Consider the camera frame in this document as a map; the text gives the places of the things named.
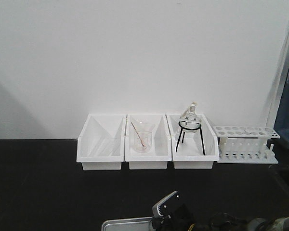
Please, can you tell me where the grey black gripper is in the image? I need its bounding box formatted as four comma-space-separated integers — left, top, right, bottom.
151, 191, 190, 231

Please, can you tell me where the white left storage bin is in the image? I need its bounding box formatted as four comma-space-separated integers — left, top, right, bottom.
76, 114, 127, 171

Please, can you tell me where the black metal tripod stand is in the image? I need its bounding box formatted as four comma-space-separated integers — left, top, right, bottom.
175, 121, 206, 155

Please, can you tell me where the silver metal tray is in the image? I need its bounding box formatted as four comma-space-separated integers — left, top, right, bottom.
101, 217, 155, 231

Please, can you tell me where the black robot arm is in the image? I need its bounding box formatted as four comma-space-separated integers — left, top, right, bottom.
151, 191, 289, 231

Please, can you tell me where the white middle storage bin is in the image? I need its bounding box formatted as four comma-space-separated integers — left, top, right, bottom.
124, 114, 172, 170

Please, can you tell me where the white right storage bin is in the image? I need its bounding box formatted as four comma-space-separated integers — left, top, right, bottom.
166, 114, 220, 169

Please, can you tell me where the glass measuring beaker in bin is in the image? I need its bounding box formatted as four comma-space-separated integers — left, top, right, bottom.
131, 122, 155, 154

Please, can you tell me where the white test tube rack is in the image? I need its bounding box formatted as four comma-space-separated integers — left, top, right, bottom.
213, 126, 280, 164

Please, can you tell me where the white storage bin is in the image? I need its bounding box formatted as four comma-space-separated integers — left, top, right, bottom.
76, 114, 127, 171
124, 114, 172, 170
166, 114, 220, 169

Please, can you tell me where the glass alcohol lamp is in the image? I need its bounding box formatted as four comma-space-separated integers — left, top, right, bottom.
179, 102, 201, 133

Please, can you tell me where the glass stirring rod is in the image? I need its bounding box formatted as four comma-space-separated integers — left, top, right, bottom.
131, 122, 145, 147

